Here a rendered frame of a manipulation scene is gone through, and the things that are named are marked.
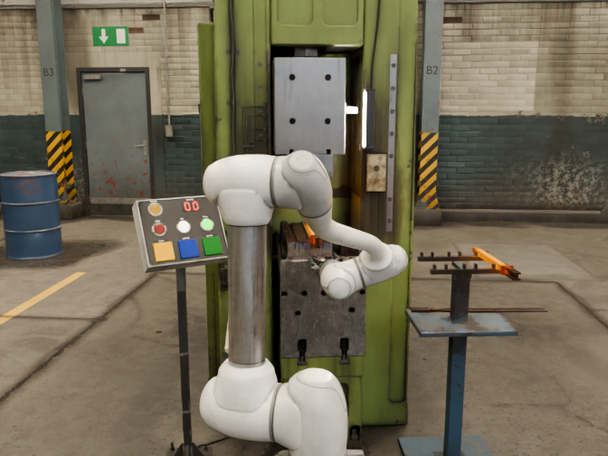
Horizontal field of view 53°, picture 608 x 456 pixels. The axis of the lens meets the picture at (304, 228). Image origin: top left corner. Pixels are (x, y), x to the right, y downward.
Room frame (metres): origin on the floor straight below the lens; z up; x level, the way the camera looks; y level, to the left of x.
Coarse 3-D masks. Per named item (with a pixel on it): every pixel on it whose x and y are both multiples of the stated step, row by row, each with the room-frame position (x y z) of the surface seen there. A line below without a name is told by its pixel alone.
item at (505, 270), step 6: (474, 252) 2.60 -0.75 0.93; (480, 252) 2.52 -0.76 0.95; (486, 252) 2.52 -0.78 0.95; (486, 258) 2.46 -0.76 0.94; (492, 258) 2.42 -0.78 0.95; (498, 264) 2.33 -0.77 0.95; (504, 264) 2.32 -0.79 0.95; (504, 270) 2.27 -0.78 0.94; (510, 270) 2.22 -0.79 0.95; (516, 270) 2.22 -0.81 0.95; (510, 276) 2.22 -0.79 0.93; (516, 276) 2.18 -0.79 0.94
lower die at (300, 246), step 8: (296, 224) 2.96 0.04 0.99; (304, 224) 2.90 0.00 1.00; (296, 232) 2.78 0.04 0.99; (304, 232) 2.78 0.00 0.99; (288, 240) 2.64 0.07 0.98; (296, 240) 2.64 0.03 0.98; (304, 240) 2.60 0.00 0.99; (288, 248) 2.59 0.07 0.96; (296, 248) 2.59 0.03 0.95; (304, 248) 2.59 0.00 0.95; (312, 248) 2.60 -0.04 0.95; (320, 248) 2.60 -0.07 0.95; (328, 248) 2.60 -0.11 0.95; (288, 256) 2.59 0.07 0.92; (296, 256) 2.59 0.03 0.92; (304, 256) 2.59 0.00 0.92; (320, 256) 2.60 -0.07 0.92
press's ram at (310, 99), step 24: (288, 72) 2.59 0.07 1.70; (312, 72) 2.60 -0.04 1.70; (336, 72) 2.60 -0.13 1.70; (288, 96) 2.59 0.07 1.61; (312, 96) 2.60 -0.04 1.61; (336, 96) 2.60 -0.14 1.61; (288, 120) 2.59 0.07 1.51; (312, 120) 2.60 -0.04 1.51; (336, 120) 2.60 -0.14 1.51; (288, 144) 2.59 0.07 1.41; (312, 144) 2.60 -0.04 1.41; (336, 144) 2.60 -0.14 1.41
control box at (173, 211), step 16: (144, 208) 2.36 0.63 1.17; (176, 208) 2.42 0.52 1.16; (192, 208) 2.45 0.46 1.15; (208, 208) 2.49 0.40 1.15; (144, 224) 2.33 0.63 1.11; (176, 224) 2.38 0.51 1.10; (192, 224) 2.42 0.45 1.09; (144, 240) 2.30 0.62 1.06; (160, 240) 2.32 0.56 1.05; (176, 240) 2.35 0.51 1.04; (224, 240) 2.44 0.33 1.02; (144, 256) 2.29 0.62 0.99; (176, 256) 2.32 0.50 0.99; (208, 256) 2.37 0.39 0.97; (224, 256) 2.40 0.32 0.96
